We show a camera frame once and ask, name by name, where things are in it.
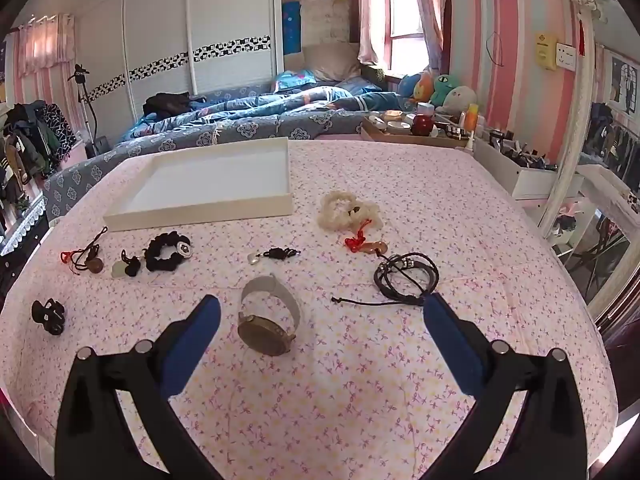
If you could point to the yellow wall box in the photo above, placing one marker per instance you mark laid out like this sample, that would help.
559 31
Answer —
546 52

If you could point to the beige pillow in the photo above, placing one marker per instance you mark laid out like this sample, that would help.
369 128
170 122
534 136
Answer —
330 62

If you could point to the green plush toy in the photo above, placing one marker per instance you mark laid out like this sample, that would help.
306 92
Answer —
447 87

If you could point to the red apple ornament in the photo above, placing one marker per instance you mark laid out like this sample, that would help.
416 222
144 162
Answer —
422 125

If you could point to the pale jade pendant black knot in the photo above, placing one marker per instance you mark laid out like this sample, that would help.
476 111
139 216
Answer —
131 266

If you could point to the black hair claw clip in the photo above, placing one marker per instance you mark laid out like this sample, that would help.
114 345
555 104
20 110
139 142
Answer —
47 315

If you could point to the white plush toy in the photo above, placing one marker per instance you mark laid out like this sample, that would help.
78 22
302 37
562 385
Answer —
462 99

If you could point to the blue grey patterned blanket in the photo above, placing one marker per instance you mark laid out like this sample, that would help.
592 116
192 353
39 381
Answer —
250 127

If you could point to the white organizer box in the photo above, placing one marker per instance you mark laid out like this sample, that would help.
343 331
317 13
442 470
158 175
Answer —
510 172

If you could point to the blue plush toy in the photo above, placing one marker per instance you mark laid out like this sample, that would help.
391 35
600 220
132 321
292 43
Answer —
407 85

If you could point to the wooden tray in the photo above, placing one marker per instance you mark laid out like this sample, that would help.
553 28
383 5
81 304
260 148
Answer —
400 139

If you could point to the white sliding wardrobe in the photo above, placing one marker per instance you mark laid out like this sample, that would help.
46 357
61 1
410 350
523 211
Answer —
165 25

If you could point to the white wall socket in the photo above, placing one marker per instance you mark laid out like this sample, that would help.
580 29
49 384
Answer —
566 56

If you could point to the pink striped curtain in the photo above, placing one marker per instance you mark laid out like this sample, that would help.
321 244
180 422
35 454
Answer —
47 65

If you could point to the orange bottle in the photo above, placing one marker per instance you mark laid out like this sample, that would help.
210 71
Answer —
472 116

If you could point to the cream cushion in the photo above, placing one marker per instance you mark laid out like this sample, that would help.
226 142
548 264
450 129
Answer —
325 20

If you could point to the pink box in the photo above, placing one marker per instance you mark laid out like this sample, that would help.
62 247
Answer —
342 136

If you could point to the garment steamer stand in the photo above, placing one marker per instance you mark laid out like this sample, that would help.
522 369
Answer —
87 110

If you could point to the clothes on rack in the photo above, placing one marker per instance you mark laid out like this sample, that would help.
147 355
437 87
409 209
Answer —
30 145

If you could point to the gold wristwatch with mesh band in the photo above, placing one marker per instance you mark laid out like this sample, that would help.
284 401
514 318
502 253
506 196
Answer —
261 334

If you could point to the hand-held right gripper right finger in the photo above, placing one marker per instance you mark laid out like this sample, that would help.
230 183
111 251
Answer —
452 345

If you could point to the white framed mirror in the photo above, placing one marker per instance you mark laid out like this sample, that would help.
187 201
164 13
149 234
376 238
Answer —
567 160

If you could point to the black garment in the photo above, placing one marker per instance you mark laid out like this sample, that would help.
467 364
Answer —
167 104

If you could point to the white shallow tray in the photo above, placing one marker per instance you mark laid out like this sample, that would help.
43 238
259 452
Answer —
210 180

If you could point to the cream fluffy scrunchie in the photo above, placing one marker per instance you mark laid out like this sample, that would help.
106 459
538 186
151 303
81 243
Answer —
330 220

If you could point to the pink window curtain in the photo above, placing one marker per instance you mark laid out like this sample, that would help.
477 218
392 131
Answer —
430 15

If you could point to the amber pendant with red knot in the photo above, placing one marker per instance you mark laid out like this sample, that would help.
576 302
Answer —
372 247

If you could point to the pink floral tablecloth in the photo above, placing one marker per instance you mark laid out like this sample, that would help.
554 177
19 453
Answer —
350 395

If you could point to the black scrunchie with flower charm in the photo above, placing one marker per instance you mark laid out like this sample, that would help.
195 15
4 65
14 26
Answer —
157 256

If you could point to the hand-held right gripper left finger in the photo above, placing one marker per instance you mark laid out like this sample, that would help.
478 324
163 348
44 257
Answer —
192 340

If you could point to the orange plush toy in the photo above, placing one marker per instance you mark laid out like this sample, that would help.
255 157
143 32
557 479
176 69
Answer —
424 89

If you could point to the silver heart pendant black knot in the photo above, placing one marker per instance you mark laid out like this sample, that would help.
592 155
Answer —
280 253

